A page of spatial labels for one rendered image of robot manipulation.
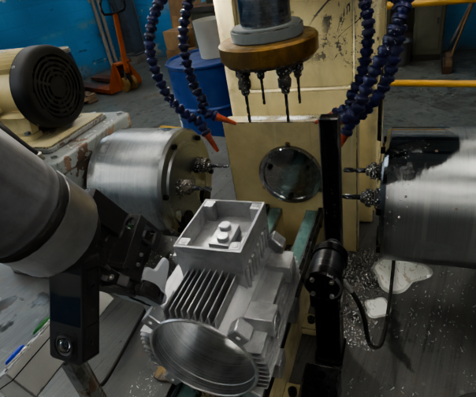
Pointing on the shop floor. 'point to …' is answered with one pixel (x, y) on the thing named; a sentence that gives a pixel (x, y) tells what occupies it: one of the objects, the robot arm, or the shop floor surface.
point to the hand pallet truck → (117, 82)
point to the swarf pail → (406, 52)
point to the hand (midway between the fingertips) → (154, 303)
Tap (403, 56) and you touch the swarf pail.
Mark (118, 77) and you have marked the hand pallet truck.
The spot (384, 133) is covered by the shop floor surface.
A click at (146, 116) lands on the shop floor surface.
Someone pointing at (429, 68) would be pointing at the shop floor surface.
